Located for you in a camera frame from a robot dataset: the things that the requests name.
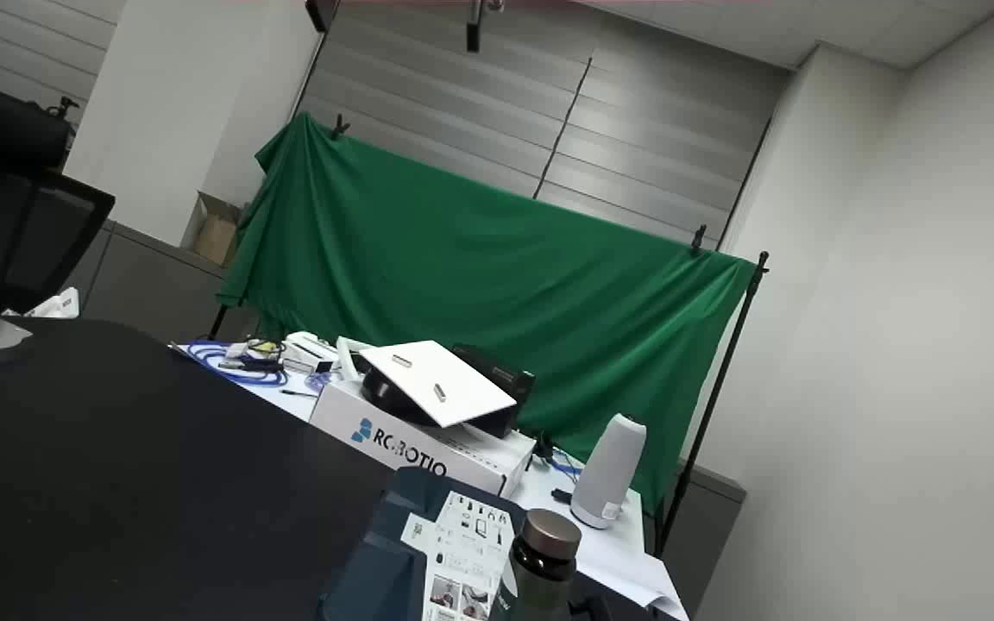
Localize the blue plastic case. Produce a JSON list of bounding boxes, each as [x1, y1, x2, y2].
[[321, 462, 640, 621]]

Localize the black office chair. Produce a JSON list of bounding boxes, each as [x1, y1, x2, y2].
[[0, 71, 118, 317]]

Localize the black rectangular box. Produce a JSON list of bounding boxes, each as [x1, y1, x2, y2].
[[451, 343, 540, 408]]

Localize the brown cardboard box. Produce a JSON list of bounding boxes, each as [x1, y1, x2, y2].
[[178, 189, 247, 273]]

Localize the small white box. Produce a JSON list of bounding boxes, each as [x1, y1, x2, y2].
[[275, 328, 337, 377]]

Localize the grey window blinds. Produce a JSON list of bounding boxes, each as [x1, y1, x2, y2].
[[301, 0, 793, 251], [0, 0, 123, 115]]

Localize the black backdrop stand pole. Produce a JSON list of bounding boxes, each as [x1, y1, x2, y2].
[[652, 247, 773, 560]]

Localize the white Robotiq cardboard box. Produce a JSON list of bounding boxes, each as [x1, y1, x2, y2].
[[308, 377, 540, 501]]

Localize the green cloth backdrop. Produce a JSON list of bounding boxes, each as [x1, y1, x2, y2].
[[217, 112, 763, 522]]

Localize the blue coiled cable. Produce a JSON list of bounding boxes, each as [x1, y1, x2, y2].
[[178, 337, 292, 389]]

